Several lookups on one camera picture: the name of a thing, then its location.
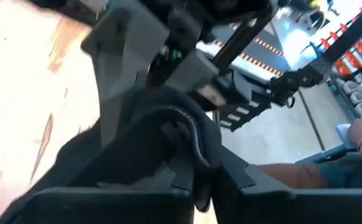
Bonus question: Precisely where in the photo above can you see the dark grey garment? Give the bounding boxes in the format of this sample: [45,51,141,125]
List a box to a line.
[0,85,224,224]

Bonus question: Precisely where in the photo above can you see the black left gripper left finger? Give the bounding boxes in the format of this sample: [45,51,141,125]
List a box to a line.
[98,155,194,224]

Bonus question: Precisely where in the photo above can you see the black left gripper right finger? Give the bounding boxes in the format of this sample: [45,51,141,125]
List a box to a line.
[213,146,295,224]

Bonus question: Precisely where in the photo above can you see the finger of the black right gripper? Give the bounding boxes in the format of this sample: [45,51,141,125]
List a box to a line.
[80,6,171,149]
[164,49,228,108]

